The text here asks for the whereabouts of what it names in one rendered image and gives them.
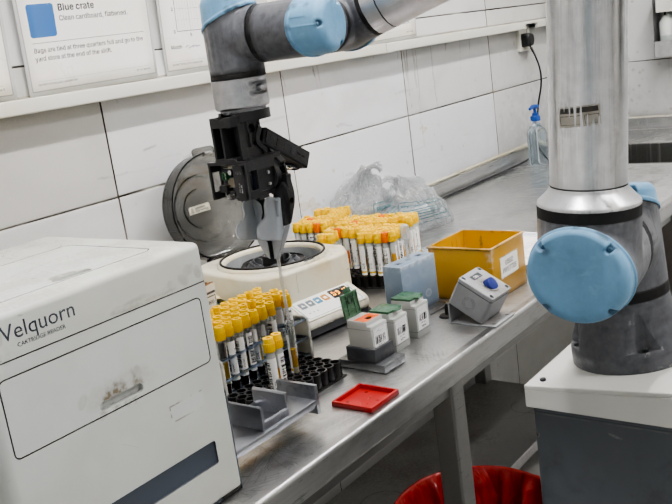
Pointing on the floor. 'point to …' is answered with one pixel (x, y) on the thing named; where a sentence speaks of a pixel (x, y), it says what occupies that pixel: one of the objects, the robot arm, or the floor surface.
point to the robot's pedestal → (602, 460)
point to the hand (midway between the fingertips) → (275, 248)
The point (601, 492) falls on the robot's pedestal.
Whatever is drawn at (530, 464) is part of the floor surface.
